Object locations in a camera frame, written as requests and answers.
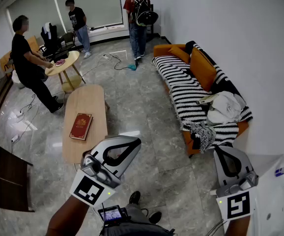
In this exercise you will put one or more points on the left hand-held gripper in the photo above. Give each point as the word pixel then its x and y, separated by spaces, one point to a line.
pixel 93 189

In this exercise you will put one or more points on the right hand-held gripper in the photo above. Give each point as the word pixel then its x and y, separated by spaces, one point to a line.
pixel 239 205

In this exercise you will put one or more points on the pale green book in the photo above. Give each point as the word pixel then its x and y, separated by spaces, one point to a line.
pixel 207 99

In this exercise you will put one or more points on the orange sofa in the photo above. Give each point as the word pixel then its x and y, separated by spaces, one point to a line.
pixel 161 49

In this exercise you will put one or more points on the person's left forearm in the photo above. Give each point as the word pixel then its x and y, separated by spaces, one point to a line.
pixel 68 217

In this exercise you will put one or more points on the person's right forearm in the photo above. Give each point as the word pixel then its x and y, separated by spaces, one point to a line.
pixel 237 227

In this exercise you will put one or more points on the red hardcover book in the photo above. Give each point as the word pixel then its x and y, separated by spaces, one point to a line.
pixel 81 126

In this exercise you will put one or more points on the grey knit scarf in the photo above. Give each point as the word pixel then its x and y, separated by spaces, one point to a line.
pixel 203 135

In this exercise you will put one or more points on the person's left black shoe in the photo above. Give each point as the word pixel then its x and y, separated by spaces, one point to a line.
pixel 134 197

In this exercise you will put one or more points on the person's black shoe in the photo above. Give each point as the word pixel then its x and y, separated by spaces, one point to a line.
pixel 155 217
pixel 134 197

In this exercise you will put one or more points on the white crumpled cloth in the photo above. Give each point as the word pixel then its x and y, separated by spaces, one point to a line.
pixel 226 107

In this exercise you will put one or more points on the wooden coffee table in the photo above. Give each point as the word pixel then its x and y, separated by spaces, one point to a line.
pixel 88 99

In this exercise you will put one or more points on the black handheld screen device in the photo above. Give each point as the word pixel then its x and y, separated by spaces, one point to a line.
pixel 111 215

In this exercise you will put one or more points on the person's grey trousers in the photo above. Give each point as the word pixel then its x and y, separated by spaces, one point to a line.
pixel 137 217

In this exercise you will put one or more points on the person's right black shoe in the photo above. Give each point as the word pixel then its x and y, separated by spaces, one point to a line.
pixel 155 217

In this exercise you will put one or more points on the teal cloth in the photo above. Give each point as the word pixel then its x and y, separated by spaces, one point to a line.
pixel 132 67

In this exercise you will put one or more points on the black white striped blanket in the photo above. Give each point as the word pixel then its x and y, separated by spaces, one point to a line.
pixel 181 82

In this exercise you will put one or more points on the white power strip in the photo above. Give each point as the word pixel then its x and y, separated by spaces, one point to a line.
pixel 14 139
pixel 106 56

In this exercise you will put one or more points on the large orange cushion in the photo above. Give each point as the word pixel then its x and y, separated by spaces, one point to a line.
pixel 202 67

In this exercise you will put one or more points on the round wooden table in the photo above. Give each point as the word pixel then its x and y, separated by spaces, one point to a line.
pixel 69 60

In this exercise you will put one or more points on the small pink object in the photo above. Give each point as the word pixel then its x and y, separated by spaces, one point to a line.
pixel 60 63

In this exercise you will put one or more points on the dark wooden cabinet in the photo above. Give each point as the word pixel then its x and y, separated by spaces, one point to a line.
pixel 9 176

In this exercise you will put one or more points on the black chair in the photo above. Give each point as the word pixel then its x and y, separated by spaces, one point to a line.
pixel 68 39
pixel 152 7

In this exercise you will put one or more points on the black jacket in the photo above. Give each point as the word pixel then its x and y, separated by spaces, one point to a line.
pixel 49 39

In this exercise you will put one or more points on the light wooden chair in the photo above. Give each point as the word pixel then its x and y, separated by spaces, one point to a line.
pixel 32 44

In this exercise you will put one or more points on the black backpack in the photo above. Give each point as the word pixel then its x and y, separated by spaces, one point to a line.
pixel 143 11

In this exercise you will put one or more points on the orange wooden chair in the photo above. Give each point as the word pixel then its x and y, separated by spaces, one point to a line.
pixel 4 61

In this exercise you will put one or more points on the grey roller blind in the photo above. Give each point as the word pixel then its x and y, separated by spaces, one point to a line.
pixel 90 4
pixel 34 6

